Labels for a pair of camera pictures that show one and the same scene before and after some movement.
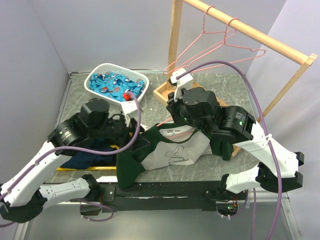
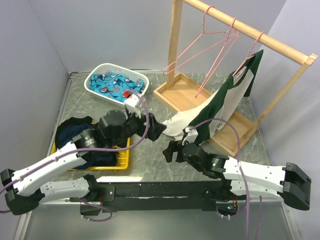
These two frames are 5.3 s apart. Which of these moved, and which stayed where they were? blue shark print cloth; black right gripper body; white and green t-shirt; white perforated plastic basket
Moved: black right gripper body; white and green t-shirt
Stayed: blue shark print cloth; white perforated plastic basket
